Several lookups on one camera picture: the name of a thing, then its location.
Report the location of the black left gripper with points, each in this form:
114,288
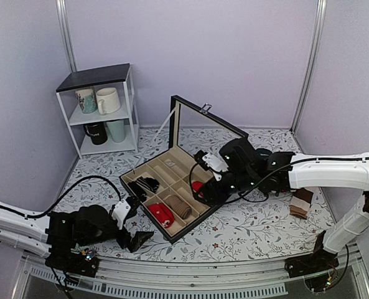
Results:
137,242

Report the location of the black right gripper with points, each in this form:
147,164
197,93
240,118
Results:
211,191

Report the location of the red and beige sock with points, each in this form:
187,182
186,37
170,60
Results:
196,185

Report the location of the black compartment storage box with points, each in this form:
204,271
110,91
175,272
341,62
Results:
191,128

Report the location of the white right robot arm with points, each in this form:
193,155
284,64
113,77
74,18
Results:
288,171

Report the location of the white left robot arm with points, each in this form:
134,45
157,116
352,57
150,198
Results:
64,239

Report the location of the rolled red sock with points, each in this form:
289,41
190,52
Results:
162,213

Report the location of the rolled black sock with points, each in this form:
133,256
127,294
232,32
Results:
143,185

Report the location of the rolled brown sock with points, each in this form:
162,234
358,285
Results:
181,208

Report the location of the dark green sock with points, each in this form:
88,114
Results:
265,153

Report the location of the light green tumbler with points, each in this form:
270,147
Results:
117,131

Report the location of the black mug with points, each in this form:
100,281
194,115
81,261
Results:
96,132

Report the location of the cream and brown sock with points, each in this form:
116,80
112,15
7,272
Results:
301,203

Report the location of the white shelf with black top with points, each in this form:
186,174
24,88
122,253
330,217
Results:
117,76

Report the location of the white mug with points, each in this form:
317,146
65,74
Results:
107,100

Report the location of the teal patterned mug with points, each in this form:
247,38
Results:
86,100

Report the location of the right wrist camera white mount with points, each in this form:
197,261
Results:
216,165

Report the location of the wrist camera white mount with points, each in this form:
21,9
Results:
216,165
119,213

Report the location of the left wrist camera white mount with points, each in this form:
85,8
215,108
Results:
119,213

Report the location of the aluminium front frame rail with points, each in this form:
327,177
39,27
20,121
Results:
123,278

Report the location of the right metal corner post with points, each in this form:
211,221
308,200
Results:
310,65

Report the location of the metal corner post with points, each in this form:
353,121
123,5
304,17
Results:
65,33
310,65

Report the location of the left metal corner post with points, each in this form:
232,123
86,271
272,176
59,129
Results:
65,33

